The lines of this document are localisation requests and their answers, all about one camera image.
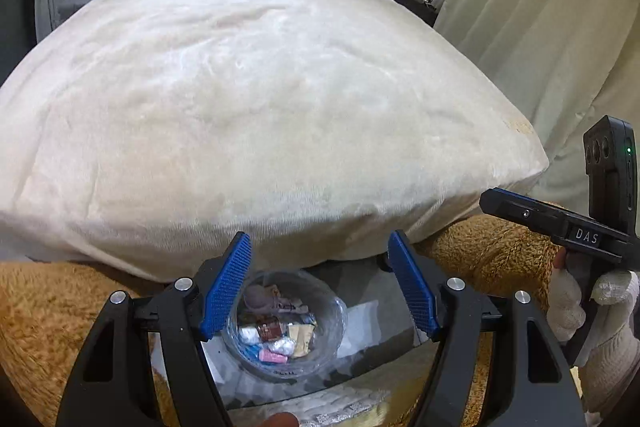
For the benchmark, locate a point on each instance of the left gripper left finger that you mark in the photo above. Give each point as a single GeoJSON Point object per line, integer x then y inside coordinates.
{"type": "Point", "coordinates": [112, 383]}

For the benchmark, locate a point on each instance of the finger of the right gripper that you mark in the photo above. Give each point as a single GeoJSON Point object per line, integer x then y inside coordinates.
{"type": "Point", "coordinates": [537, 216]}

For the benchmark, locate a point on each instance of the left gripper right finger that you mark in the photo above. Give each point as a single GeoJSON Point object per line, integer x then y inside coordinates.
{"type": "Point", "coordinates": [529, 381]}

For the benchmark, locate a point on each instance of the blue white tissue packet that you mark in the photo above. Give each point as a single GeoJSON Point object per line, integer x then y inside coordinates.
{"type": "Point", "coordinates": [249, 335]}

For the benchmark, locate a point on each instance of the pink snack box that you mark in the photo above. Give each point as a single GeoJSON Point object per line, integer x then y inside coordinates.
{"type": "Point", "coordinates": [268, 357]}

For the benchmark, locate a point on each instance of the dark red snack wrapper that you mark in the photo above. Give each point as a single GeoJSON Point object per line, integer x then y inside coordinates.
{"type": "Point", "coordinates": [269, 328]}

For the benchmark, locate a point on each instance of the white tissue ball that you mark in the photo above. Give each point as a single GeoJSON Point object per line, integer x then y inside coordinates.
{"type": "Point", "coordinates": [285, 346]}

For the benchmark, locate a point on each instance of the tan paper bag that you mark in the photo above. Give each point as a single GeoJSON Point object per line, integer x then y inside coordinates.
{"type": "Point", "coordinates": [302, 335]}

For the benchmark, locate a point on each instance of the right white gloved hand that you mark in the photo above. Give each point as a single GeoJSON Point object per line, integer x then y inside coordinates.
{"type": "Point", "coordinates": [611, 359]}

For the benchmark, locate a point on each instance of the brown fluffy pants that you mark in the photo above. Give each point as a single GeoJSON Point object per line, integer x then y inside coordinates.
{"type": "Point", "coordinates": [47, 310]}

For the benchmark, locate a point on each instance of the cream curtain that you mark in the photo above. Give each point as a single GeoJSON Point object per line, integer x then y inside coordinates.
{"type": "Point", "coordinates": [563, 63]}

